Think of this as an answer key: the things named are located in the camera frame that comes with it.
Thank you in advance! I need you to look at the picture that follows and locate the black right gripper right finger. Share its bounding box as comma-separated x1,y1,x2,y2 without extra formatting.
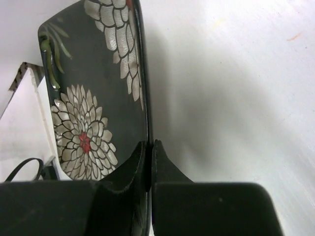
151,140,193,236

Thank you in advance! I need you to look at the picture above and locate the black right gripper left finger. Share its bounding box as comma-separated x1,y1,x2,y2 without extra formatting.
95,141,150,236

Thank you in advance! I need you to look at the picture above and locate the black square floral plate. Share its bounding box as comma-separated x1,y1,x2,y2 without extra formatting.
38,0,152,235

